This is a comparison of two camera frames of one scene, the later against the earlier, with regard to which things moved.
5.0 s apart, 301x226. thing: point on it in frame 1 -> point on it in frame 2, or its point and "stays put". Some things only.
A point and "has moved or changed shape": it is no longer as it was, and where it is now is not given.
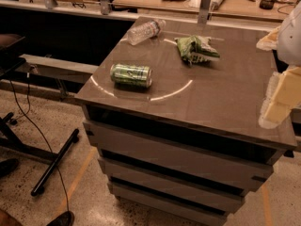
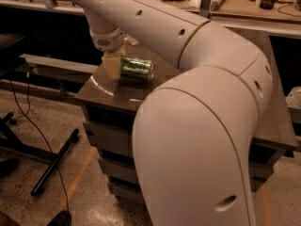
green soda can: [132, 75] has moved or changed shape
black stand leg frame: [8, 139] stays put
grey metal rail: [56, 69] stays put
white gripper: [290, 38] -> [108, 41]
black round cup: [267, 2] stays put
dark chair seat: [9, 53] stays put
